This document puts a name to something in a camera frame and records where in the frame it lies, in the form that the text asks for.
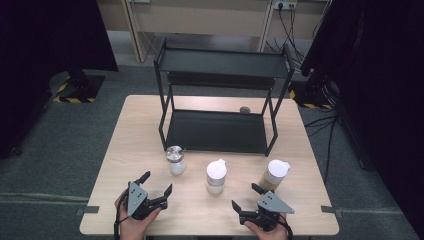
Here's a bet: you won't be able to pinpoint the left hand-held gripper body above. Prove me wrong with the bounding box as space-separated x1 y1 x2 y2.
125 181 158 221

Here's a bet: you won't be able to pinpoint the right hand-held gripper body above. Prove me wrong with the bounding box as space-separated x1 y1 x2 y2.
255 190 295 233

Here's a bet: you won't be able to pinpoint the white-lid jar of brown powder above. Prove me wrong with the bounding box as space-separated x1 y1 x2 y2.
258 159 291 192

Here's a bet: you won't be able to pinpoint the glass shaker jar silver lid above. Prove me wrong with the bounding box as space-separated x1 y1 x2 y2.
165 145 187 177

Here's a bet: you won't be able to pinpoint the white-lid jar of white powder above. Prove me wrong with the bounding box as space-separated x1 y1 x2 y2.
205 158 228 197

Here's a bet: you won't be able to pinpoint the black metal two-tier rack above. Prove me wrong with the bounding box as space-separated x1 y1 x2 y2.
153 37 296 158

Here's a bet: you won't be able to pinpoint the person's right hand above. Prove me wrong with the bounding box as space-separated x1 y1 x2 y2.
244 214 289 240

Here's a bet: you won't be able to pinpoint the person's left hand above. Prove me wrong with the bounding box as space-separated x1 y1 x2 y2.
114 193 163 240

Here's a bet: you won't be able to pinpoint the grey tape strip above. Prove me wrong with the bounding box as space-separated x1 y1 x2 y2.
320 205 344 218
75 205 100 216

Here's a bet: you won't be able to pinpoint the black stand base striped tape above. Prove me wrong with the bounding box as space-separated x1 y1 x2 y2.
49 69 106 104

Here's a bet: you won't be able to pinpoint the black curtain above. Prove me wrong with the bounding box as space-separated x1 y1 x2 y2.
0 0 119 159
299 0 424 239

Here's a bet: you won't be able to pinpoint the white power strip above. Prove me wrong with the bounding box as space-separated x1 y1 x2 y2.
273 0 298 10

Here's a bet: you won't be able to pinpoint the right hand-held gripper cable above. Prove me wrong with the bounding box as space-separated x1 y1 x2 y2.
274 214 295 240

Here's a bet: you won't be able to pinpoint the hand-held gripper cable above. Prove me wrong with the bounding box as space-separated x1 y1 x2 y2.
274 214 295 240
113 191 130 240

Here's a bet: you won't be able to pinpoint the left hand-held gripper cable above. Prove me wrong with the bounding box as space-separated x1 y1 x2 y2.
113 191 130 240

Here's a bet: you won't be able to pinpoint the black floor cables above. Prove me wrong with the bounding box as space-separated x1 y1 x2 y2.
304 114 340 184

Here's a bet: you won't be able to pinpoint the black stand base with cables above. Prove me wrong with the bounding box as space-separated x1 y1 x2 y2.
288 71 338 111

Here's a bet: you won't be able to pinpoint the black hanging cables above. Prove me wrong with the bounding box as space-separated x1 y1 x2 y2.
266 3 306 71

